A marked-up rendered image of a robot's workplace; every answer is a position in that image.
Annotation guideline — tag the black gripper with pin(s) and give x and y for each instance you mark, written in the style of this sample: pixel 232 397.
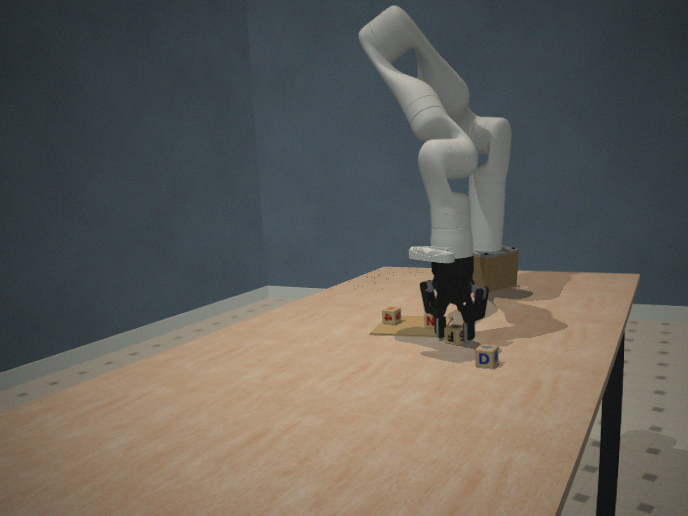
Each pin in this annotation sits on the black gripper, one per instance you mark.
pixel 457 278

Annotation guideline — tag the tan square mat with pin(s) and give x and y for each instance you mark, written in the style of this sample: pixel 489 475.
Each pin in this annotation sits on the tan square mat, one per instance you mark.
pixel 409 326

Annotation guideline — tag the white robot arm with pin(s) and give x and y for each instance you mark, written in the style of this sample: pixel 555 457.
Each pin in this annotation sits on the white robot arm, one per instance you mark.
pixel 452 154

